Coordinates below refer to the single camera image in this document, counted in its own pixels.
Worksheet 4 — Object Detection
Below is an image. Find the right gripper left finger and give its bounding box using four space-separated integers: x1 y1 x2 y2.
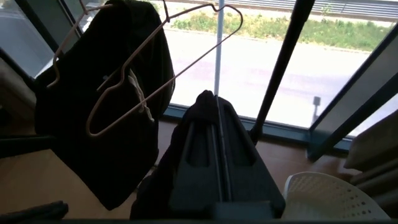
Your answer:
169 121 229 219

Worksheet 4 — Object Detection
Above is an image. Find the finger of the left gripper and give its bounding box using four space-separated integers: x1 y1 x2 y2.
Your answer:
0 135 57 159
0 200 70 220

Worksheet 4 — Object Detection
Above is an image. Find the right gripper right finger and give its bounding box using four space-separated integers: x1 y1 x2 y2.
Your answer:
216 95 286 219

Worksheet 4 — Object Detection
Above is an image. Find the pink clothes hanger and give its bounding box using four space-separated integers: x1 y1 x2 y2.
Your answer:
86 0 244 138
46 0 113 90

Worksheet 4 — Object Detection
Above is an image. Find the white laundry basket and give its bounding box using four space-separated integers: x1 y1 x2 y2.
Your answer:
281 171 391 220

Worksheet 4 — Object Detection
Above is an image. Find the black clothes rack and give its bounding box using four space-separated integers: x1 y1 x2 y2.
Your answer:
249 0 315 146

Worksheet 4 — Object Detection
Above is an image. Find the brown curtain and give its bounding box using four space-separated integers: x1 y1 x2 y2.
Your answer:
343 108 398 218

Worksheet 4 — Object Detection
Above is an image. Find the window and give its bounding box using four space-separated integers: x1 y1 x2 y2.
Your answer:
0 0 398 162

